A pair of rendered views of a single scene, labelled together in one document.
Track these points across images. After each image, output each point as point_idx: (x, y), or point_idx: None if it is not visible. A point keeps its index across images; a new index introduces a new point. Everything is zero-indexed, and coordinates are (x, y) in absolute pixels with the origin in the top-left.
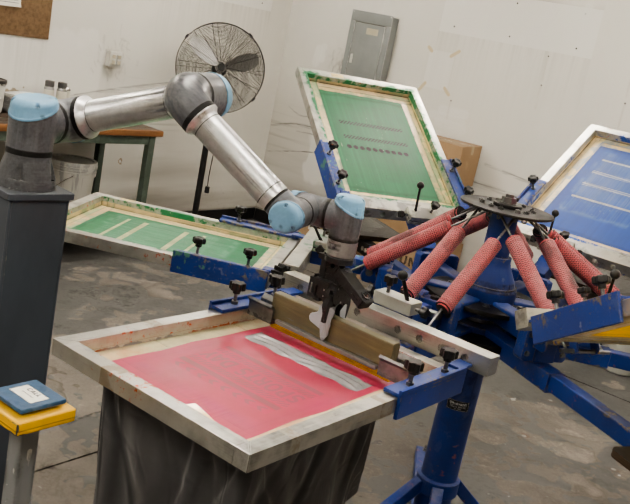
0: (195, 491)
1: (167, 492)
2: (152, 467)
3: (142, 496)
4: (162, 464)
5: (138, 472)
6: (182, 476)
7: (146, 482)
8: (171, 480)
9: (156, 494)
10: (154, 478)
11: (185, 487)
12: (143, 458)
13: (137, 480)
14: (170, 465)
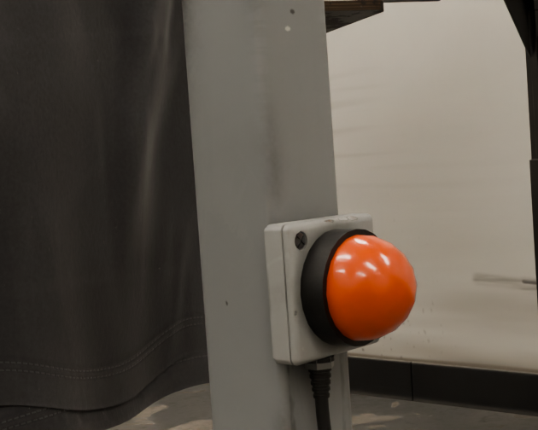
0: (168, 49)
1: (91, 106)
2: (33, 42)
3: (17, 175)
4: (64, 12)
5: None
6: (123, 25)
7: (21, 112)
8: (93, 58)
9: (63, 134)
10: (47, 78)
11: (153, 44)
12: None
13: None
14: (83, 6)
